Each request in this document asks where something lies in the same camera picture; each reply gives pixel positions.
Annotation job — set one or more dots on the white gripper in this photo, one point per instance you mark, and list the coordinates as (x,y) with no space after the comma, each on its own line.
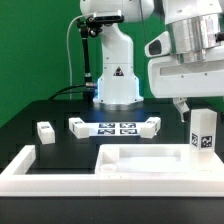
(169,79)

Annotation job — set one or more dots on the white desk top panel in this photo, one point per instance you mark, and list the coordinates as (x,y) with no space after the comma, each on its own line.
(152,158)

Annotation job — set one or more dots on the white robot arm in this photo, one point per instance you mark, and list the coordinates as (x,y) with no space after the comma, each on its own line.
(186,60)

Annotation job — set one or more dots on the white U-shaped fence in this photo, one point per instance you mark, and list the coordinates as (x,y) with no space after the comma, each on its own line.
(16,181)

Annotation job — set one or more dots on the marker tag sheet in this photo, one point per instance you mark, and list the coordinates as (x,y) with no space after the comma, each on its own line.
(114,128)

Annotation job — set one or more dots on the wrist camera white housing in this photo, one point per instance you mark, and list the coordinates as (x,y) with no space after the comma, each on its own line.
(159,46)

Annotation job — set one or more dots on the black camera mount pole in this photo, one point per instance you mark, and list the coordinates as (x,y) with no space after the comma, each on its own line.
(90,87)

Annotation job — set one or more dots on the black camera on mount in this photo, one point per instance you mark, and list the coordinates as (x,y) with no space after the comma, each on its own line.
(106,17)

